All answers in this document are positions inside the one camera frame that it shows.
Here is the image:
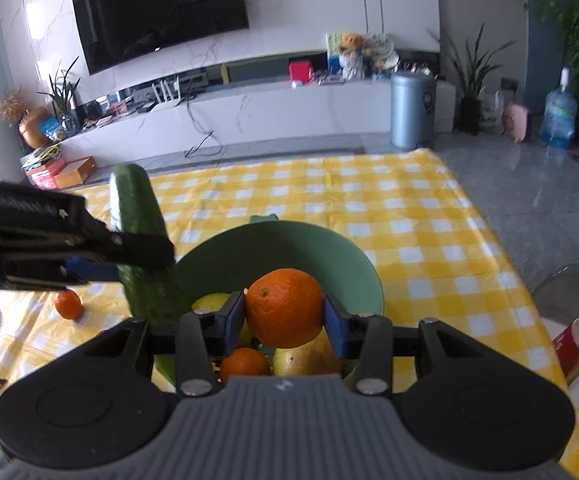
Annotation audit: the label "blue water jug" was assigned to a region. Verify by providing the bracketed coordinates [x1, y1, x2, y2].
[540, 66, 579, 150]

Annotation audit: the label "small potted grass plant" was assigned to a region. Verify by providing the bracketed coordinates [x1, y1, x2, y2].
[37, 56, 81, 136]

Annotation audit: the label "red box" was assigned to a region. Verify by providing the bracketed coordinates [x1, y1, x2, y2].
[289, 60, 314, 83]

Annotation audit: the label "small orange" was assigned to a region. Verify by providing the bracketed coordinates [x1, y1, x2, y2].
[54, 289, 83, 320]

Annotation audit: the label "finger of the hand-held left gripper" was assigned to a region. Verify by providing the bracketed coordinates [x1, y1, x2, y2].
[66, 259, 119, 283]
[107, 232, 175, 266]

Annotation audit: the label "white plastic bag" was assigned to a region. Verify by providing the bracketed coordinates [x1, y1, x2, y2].
[480, 91, 505, 136]

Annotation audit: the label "tall potted long-leaf plant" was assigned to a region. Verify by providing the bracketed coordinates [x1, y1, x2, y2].
[427, 22, 517, 136]

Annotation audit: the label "brown-yellow pear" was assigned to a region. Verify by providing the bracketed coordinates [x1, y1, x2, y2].
[272, 332, 346, 378]

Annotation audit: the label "white router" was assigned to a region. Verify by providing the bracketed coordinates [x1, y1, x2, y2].
[152, 75, 180, 106]

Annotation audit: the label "round paper fan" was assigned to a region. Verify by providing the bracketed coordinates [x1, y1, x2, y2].
[364, 32, 398, 71]

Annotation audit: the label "large orange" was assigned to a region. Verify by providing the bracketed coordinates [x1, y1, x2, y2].
[220, 347, 272, 383]
[244, 268, 324, 348]

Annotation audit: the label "grey metal trash can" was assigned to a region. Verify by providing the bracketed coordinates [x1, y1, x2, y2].
[390, 71, 437, 150]

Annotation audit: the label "black wall television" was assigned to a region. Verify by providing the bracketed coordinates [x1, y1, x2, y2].
[71, 0, 249, 77]

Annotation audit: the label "yellow checked tablecloth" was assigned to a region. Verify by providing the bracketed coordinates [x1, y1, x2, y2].
[0, 149, 579, 480]

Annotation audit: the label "pink box stack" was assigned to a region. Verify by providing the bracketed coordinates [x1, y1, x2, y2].
[21, 145, 68, 190]

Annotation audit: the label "pink heater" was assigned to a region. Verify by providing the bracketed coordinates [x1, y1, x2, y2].
[502, 103, 533, 143]

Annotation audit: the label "red paper cup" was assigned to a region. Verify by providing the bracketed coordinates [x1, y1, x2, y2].
[552, 316, 579, 386]

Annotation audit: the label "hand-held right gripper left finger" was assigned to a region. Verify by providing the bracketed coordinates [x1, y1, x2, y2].
[88, 292, 247, 396]

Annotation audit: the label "green picture book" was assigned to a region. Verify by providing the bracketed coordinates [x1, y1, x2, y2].
[326, 32, 343, 68]

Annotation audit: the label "black cable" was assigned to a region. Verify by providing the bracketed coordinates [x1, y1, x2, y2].
[184, 85, 223, 158]

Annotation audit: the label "orange cardboard box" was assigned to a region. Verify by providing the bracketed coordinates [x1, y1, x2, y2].
[54, 156, 97, 190]

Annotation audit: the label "clear glass chair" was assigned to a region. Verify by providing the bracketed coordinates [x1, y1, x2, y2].
[532, 264, 579, 411]

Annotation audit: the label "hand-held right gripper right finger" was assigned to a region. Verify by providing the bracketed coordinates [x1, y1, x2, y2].
[323, 295, 475, 395]

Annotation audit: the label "green colander bowl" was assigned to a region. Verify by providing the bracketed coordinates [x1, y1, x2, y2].
[174, 215, 385, 386]

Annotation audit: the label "golden gourd vase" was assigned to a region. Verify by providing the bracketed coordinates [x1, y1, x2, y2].
[18, 107, 53, 150]

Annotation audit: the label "white marble television cabinet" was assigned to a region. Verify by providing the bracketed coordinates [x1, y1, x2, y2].
[20, 77, 457, 161]

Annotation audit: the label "green cucumber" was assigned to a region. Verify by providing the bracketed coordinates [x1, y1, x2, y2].
[108, 164, 193, 390]

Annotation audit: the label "dried flowers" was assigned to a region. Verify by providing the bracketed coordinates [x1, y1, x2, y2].
[0, 89, 25, 123]

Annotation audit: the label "potted vine plant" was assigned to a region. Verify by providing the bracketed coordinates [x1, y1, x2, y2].
[524, 0, 579, 111]

